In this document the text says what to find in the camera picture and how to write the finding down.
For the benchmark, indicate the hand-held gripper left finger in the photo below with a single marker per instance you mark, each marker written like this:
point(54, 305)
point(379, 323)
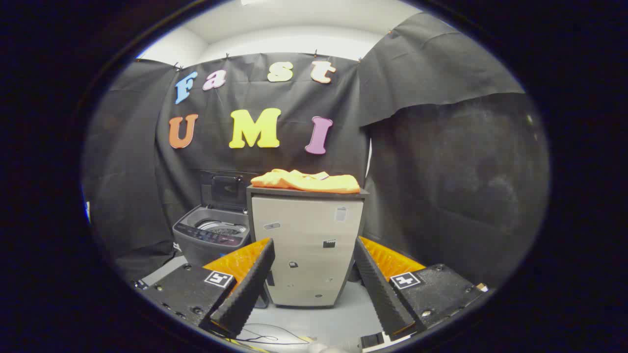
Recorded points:
point(248, 289)

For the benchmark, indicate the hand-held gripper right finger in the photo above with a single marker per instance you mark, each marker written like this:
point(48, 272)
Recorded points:
point(380, 289)

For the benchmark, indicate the grey washing machine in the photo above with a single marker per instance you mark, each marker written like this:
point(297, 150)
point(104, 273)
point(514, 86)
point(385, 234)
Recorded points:
point(206, 247)

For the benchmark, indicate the orange polo shirt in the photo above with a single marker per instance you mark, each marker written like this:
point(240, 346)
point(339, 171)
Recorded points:
point(306, 181)

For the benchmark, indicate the grey cabinet with dark top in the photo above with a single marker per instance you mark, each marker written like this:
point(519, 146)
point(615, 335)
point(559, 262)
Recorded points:
point(306, 245)

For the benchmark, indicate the black backdrop cloth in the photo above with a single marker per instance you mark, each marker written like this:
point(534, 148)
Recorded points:
point(274, 162)

